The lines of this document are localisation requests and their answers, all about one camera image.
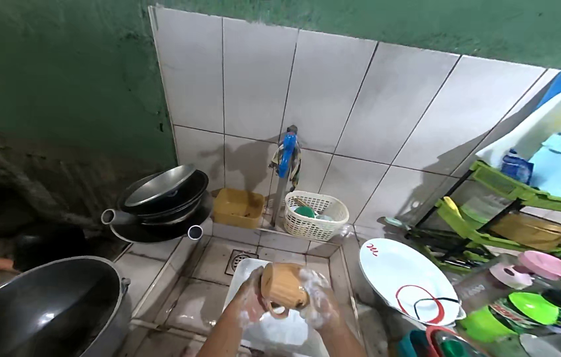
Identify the white rectangular basin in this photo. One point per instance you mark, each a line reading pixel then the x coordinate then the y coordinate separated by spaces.
pixel 280 332

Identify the grey water pipe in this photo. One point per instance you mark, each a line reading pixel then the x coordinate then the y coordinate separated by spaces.
pixel 279 201

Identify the black pot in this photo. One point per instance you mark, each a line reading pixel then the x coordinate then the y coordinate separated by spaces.
pixel 50 246

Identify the brown wood-look mug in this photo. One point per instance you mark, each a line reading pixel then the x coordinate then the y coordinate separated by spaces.
pixel 284 286

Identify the person's left fingers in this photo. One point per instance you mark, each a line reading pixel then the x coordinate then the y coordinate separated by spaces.
pixel 256 278

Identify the patterned cloth strip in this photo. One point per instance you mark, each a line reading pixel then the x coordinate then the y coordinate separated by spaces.
pixel 296 171

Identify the dark blue packet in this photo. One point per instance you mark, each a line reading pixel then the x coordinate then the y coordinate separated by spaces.
pixel 517 167

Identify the green round scrubber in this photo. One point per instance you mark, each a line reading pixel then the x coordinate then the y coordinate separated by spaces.
pixel 305 211

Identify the person's right fingers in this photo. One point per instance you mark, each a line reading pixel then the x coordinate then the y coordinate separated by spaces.
pixel 312 280

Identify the pink plastic lid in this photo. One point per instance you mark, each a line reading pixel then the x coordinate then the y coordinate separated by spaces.
pixel 548 264

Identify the cream perforated plastic basket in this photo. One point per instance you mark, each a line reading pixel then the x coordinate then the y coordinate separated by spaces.
pixel 315 229

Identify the pink lidded clear pitcher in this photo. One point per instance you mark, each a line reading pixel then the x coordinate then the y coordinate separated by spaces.
pixel 483 287

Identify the large dark metal cauldron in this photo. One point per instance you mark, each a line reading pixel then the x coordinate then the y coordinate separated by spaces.
pixel 62 312

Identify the green plastic rack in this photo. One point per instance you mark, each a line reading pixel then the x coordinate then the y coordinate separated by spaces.
pixel 543 200

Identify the bright green bottle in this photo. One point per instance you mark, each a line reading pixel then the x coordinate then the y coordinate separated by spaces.
pixel 481 323

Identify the brown plastic bag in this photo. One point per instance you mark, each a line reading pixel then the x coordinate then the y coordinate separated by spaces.
pixel 533 231

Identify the person's right forearm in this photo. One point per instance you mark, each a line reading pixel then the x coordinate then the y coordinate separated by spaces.
pixel 342 338

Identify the white plate with red print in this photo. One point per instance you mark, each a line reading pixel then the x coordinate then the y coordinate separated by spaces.
pixel 399 270

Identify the red rimmed plastic cup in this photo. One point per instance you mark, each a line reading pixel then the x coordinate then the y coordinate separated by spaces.
pixel 439 339

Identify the person's left hand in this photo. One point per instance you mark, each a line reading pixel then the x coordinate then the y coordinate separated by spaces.
pixel 251 303

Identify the person's right hand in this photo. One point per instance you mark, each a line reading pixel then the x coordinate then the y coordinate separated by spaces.
pixel 318 300

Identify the shallow silver metal lid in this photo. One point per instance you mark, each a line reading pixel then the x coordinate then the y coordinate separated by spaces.
pixel 161 187

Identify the yellow plastic tub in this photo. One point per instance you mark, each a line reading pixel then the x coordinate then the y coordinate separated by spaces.
pixel 237 209

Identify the person's left forearm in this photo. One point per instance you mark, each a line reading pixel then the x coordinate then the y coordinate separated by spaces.
pixel 223 334

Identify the metal floor drain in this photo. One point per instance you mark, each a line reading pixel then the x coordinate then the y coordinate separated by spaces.
pixel 237 262

